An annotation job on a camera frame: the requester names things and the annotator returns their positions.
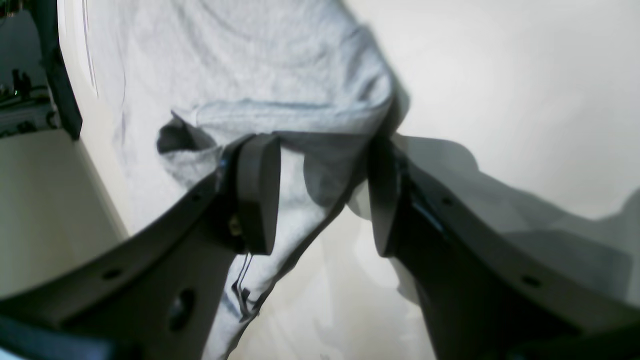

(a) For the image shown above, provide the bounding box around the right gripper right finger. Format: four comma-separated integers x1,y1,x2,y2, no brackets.
367,137,640,360

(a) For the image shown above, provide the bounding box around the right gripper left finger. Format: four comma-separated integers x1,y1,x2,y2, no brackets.
1,134,281,360

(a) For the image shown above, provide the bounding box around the grey T-shirt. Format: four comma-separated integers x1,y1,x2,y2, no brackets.
87,0,394,360

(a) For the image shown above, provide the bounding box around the grey partition right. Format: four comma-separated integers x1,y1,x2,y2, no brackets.
0,130,128,298

